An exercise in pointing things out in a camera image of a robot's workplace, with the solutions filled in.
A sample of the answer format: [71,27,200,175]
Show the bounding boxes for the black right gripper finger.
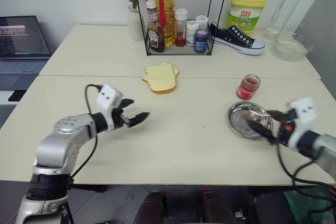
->
[249,121,279,145]
[266,110,285,123]

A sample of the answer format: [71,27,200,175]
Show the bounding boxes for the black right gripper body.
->
[275,110,297,146]

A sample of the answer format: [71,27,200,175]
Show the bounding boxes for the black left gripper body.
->
[111,100,132,131]

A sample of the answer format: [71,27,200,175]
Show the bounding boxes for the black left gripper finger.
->
[128,112,151,129]
[121,98,135,109]

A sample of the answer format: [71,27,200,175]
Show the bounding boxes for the metal spoon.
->
[243,112,272,121]

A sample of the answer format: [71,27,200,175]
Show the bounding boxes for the white bread slice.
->
[141,62,180,83]
[144,63,177,95]

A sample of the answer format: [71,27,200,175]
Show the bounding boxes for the red jam jar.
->
[236,74,262,101]

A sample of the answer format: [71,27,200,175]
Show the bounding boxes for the round steel plate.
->
[227,101,274,140]

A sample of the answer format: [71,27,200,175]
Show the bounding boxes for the clear glass bowl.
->
[272,31,315,62]

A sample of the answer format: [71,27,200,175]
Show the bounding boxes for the ketchup bottle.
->
[145,0,166,53]

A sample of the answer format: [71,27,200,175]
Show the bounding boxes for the white vase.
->
[127,5,145,42]

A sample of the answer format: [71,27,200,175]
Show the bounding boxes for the green plastic bag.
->
[282,184,336,224]

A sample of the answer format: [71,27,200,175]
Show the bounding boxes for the dark maroon rounded shape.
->
[201,191,237,224]
[138,191,169,224]

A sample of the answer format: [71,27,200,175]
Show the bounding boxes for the black canvas sneaker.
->
[208,21,266,56]

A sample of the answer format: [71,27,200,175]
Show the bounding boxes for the red spice bottle white cap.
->
[174,8,188,47]

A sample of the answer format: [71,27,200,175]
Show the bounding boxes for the blue label jar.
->
[194,29,210,53]

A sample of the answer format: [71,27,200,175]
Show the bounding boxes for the white pill bottle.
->
[185,20,200,47]

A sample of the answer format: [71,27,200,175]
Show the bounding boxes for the yellow detergent pump bottle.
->
[226,0,271,37]

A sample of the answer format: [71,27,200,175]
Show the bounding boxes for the clear bottle green lid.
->
[261,0,308,45]

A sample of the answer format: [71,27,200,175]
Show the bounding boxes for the black phone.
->
[7,89,27,102]

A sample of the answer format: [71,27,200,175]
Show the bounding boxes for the grey lid seasoning bottle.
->
[195,15,209,32]

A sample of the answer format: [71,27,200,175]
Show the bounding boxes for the dark grey mesh mat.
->
[0,104,18,130]

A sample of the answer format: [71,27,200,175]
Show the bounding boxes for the grey laptop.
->
[0,15,53,92]

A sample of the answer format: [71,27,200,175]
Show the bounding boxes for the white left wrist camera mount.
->
[94,84,124,131]

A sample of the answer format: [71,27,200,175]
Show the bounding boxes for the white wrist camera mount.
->
[285,97,320,153]
[94,84,124,131]

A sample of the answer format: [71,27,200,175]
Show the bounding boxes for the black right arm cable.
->
[275,140,336,196]

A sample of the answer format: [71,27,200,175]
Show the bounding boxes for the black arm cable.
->
[275,140,336,196]
[62,84,103,224]

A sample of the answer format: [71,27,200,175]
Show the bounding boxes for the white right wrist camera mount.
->
[285,97,320,153]

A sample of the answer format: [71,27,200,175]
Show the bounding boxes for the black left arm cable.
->
[62,84,103,224]

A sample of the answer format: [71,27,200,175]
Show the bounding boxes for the black wire rack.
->
[131,0,231,57]

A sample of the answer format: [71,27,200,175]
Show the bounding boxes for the cooking oil bottle red handle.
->
[150,0,176,48]

